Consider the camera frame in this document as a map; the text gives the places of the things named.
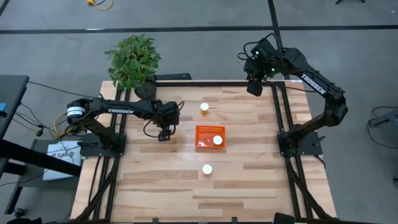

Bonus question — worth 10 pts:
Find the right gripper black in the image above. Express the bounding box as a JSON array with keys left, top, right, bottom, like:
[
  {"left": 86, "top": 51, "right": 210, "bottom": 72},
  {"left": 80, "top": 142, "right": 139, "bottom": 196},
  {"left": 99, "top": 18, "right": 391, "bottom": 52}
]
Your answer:
[{"left": 244, "top": 58, "right": 271, "bottom": 96}]

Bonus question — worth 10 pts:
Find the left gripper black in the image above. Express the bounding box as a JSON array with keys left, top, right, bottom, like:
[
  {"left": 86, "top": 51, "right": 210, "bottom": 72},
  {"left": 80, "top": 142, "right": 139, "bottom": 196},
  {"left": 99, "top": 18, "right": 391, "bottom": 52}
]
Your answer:
[{"left": 157, "top": 118, "right": 180, "bottom": 142}]

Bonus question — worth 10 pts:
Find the orange plastic basket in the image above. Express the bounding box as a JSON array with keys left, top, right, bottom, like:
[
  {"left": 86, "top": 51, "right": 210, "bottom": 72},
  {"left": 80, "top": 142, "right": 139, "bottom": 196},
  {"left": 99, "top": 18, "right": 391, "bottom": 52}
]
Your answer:
[{"left": 195, "top": 124, "right": 226, "bottom": 149}]

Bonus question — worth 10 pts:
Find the black flat box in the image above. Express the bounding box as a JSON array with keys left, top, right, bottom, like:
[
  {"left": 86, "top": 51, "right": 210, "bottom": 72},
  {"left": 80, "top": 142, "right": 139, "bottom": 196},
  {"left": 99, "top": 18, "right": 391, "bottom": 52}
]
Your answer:
[{"left": 154, "top": 73, "right": 192, "bottom": 82}]

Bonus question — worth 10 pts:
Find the green plant in black pot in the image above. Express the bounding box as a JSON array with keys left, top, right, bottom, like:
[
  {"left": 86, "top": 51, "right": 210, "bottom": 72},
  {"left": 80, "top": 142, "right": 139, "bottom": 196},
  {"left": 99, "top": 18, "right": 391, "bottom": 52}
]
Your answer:
[{"left": 104, "top": 33, "right": 162, "bottom": 101}]

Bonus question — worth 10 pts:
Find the white printed sheet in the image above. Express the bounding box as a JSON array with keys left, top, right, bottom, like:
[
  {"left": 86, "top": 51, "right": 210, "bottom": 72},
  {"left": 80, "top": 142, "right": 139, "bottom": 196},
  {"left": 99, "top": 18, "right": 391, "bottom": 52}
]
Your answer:
[{"left": 42, "top": 141, "right": 82, "bottom": 182}]

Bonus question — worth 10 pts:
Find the black rounded object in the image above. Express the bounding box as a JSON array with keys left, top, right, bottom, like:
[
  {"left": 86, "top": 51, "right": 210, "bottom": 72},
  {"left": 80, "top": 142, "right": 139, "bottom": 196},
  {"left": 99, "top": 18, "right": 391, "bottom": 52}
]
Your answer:
[{"left": 273, "top": 212, "right": 295, "bottom": 224}]

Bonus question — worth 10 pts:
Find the black desk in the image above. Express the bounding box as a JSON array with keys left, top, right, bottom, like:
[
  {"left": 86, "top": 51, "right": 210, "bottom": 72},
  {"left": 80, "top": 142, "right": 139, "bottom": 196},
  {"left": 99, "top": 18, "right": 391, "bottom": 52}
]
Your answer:
[{"left": 0, "top": 74, "right": 82, "bottom": 216}]

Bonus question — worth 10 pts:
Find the black cable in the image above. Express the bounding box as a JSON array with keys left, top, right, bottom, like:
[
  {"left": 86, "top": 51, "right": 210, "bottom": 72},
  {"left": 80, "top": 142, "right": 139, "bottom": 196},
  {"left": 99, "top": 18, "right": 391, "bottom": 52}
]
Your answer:
[
  {"left": 142, "top": 119, "right": 162, "bottom": 139},
  {"left": 27, "top": 80, "right": 97, "bottom": 100},
  {"left": 15, "top": 102, "right": 53, "bottom": 138},
  {"left": 368, "top": 106, "right": 398, "bottom": 149}
]

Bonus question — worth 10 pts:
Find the black aluminium table frame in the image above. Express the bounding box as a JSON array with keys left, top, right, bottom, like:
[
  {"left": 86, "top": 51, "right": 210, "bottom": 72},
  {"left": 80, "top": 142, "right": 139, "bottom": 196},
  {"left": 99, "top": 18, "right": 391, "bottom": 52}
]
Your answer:
[{"left": 70, "top": 79, "right": 338, "bottom": 224}]

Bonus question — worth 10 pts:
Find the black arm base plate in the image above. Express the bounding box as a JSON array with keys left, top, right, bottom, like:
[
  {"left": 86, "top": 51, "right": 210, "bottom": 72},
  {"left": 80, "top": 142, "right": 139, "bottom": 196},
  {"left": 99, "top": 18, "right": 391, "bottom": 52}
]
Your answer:
[
  {"left": 79, "top": 133, "right": 127, "bottom": 157},
  {"left": 276, "top": 130, "right": 323, "bottom": 157}
]

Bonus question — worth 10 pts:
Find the yellow extension cable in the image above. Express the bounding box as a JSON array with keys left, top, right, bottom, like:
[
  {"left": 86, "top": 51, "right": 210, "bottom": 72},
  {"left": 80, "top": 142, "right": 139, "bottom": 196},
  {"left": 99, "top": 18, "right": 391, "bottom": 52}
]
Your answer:
[{"left": 86, "top": 0, "right": 114, "bottom": 11}]

